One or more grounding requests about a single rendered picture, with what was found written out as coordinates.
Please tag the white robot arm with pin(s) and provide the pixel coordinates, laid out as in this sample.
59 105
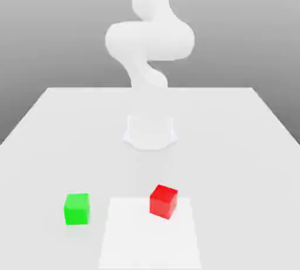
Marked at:
150 40

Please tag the small red cube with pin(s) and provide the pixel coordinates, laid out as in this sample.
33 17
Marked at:
163 202

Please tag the small green cube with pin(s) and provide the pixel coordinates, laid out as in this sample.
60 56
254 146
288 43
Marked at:
76 209

